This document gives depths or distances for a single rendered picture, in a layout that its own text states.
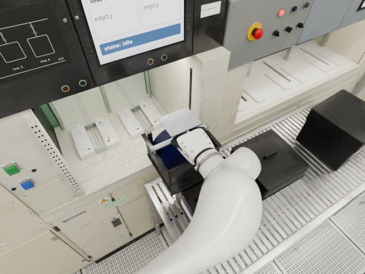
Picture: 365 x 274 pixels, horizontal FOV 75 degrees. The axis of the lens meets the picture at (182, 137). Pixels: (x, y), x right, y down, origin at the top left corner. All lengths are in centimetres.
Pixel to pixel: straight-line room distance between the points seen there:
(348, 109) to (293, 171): 45
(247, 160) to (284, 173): 69
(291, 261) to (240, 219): 177
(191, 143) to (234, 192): 46
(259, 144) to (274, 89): 49
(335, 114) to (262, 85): 50
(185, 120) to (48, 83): 42
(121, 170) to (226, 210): 95
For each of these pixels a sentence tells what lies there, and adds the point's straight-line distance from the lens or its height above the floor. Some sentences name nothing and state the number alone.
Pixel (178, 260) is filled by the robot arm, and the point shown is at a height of 158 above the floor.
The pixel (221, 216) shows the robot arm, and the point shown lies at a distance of 30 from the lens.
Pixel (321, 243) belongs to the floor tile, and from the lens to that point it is 220.
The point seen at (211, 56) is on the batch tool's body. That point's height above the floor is 140.
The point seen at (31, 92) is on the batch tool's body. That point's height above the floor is 145.
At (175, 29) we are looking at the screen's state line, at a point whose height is 151.
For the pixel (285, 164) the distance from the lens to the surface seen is 131.
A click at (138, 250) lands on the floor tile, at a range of 196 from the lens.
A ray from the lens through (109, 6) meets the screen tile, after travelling 71.
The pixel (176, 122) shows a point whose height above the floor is 127.
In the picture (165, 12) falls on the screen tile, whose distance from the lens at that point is 78.
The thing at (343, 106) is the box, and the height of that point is 101.
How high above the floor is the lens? 187
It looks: 50 degrees down
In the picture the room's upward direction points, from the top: straight up
